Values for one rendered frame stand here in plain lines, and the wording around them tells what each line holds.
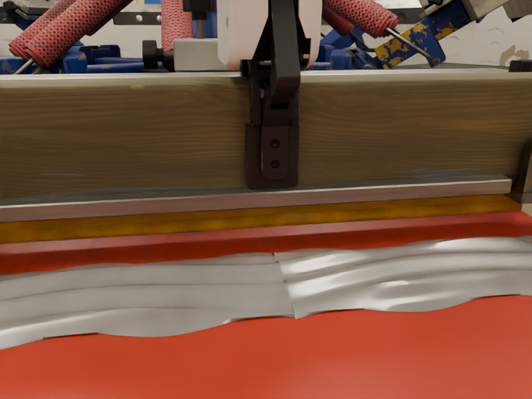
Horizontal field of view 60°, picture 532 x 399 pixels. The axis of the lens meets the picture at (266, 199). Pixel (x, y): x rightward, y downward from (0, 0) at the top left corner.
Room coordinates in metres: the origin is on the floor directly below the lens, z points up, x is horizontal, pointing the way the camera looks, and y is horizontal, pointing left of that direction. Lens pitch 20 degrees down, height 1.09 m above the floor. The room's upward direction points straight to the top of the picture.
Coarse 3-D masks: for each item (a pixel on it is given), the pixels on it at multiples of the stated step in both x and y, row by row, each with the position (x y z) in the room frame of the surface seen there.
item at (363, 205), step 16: (256, 208) 0.29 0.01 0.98; (272, 208) 0.29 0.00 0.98; (288, 208) 0.29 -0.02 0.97; (304, 208) 0.29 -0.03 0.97; (320, 208) 0.29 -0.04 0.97; (336, 208) 0.29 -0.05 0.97; (352, 208) 0.30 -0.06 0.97; (0, 224) 0.26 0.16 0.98; (16, 224) 0.26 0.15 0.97; (32, 224) 0.26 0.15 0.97; (48, 224) 0.27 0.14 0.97; (64, 224) 0.27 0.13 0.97; (80, 224) 0.27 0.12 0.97; (96, 224) 0.27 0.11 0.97
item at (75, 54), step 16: (80, 48) 1.18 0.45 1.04; (96, 48) 1.24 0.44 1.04; (112, 48) 1.29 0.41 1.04; (320, 48) 1.28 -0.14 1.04; (352, 48) 1.05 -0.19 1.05; (64, 64) 0.85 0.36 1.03; (80, 64) 0.87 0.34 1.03; (96, 64) 1.22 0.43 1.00; (112, 64) 0.99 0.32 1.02; (128, 64) 0.99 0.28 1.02; (160, 64) 1.02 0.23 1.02; (320, 64) 1.01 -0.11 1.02; (336, 64) 0.94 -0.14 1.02; (352, 64) 0.95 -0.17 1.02; (368, 64) 0.95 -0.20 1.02
